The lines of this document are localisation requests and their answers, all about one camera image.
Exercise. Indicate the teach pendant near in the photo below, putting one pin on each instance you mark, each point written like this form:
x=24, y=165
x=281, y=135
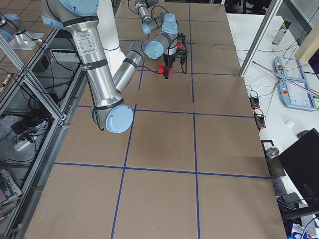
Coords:
x=295, y=98

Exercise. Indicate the teach pendant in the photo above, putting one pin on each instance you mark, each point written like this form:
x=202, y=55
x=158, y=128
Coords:
x=289, y=68
x=295, y=98

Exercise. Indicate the grabber stick tool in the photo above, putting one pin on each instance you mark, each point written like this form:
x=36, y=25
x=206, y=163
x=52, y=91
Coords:
x=286, y=79

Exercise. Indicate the teach pendant far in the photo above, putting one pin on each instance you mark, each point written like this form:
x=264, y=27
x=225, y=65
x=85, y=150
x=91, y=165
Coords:
x=289, y=68

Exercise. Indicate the aluminium frame post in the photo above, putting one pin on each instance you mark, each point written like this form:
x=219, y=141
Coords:
x=270, y=14

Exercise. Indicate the black monitor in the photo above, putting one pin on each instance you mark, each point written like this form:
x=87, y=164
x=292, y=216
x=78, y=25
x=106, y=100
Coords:
x=301, y=162

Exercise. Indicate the plastic bottle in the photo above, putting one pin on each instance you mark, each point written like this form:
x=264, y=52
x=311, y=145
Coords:
x=281, y=32

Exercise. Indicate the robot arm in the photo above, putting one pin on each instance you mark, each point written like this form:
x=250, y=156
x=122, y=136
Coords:
x=155, y=17
x=92, y=26

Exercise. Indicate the white power strip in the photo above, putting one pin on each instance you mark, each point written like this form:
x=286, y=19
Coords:
x=22, y=144

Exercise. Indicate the metal cup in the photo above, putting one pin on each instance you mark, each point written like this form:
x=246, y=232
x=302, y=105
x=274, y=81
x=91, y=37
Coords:
x=272, y=152

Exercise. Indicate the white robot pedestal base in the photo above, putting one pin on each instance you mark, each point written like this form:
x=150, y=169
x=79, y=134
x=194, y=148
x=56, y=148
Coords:
x=109, y=36

